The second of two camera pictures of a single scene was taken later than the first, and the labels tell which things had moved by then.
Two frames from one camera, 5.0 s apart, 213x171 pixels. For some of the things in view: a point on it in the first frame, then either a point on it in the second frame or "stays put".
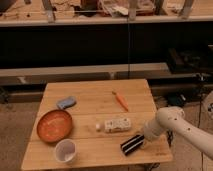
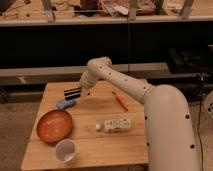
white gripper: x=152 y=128 to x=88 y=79
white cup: x=65 y=150 stays put
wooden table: x=92 y=123 stays put
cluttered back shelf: x=27 y=13 stays put
